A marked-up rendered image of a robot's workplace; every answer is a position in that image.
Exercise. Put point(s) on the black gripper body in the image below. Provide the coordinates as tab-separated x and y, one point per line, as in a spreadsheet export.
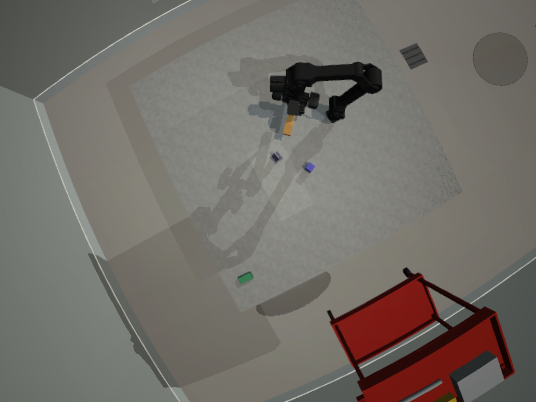
313	100

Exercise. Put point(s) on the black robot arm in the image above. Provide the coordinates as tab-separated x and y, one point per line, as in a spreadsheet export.
302	75

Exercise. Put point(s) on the small green block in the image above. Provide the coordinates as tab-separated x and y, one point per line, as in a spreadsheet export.
245	278

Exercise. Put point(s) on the orange bar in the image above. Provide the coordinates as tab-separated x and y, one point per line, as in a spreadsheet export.
288	126

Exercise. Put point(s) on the small blue cube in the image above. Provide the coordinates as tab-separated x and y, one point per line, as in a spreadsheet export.
309	167

